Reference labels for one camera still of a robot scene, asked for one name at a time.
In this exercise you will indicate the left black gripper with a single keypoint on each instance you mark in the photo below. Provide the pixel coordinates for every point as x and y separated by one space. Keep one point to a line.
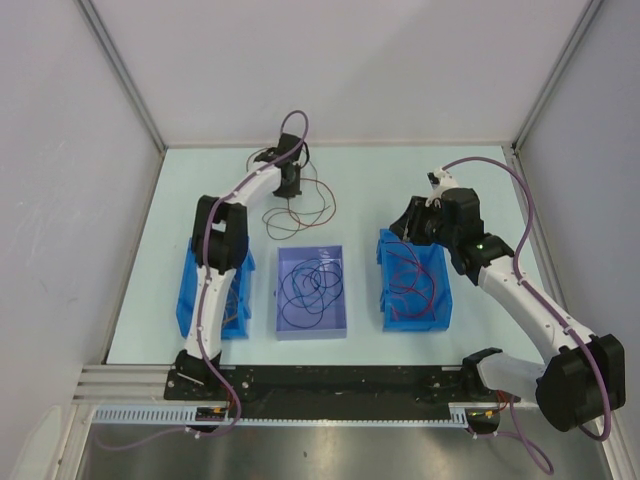
294 190

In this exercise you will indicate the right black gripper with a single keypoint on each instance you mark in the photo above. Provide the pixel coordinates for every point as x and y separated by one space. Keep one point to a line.
407 227

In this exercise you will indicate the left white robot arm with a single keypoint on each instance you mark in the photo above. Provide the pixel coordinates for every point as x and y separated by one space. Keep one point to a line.
220 243

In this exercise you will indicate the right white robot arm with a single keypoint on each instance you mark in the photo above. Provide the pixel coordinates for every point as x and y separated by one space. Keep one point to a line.
581 376

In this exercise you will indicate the right blue bin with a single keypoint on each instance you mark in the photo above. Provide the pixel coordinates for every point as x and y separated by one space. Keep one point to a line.
416 293

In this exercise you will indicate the blue bin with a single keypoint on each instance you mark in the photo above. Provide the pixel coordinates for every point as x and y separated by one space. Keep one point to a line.
237 307
416 293

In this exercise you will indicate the middle purple tray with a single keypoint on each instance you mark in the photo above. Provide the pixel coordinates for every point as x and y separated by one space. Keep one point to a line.
310 293

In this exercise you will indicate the left blue bin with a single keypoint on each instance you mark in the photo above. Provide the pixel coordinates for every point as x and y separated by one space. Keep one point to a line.
237 307

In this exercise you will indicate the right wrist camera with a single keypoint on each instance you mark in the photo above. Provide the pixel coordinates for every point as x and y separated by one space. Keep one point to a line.
440 181

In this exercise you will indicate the slotted cable duct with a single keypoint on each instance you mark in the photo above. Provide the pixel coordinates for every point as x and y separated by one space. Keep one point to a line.
192 416

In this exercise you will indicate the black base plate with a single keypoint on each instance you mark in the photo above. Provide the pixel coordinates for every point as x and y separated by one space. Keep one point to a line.
358 394

